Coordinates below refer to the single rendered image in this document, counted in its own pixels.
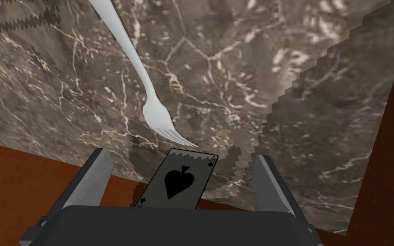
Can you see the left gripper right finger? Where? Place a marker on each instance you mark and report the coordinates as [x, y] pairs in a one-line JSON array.
[[269, 187]]

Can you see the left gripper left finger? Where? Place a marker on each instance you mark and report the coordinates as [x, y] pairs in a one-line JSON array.
[[87, 184]]

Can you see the white fork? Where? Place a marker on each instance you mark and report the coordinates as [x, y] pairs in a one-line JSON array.
[[126, 44]]

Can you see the ace of spades playing card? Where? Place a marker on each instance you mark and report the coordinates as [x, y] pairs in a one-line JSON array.
[[179, 182]]

